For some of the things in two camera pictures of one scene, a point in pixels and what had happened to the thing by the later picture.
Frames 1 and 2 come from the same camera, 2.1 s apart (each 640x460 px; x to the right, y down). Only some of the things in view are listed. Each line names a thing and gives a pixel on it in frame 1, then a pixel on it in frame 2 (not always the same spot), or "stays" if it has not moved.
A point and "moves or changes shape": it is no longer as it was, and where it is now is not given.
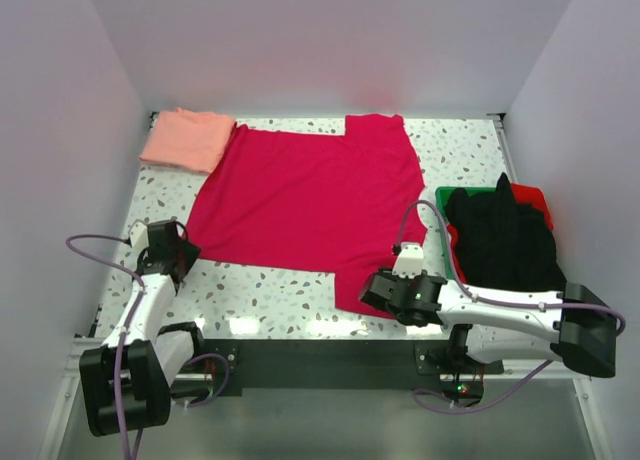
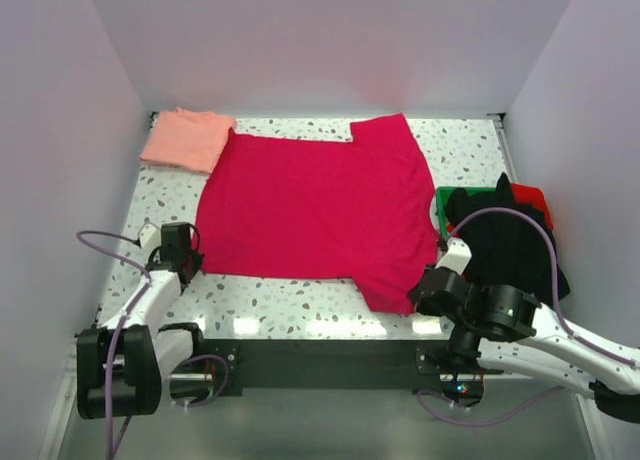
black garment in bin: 502,243 stays
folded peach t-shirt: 191,140 stays
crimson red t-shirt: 314,202 moves or changes shape
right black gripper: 387,273 to 421,303
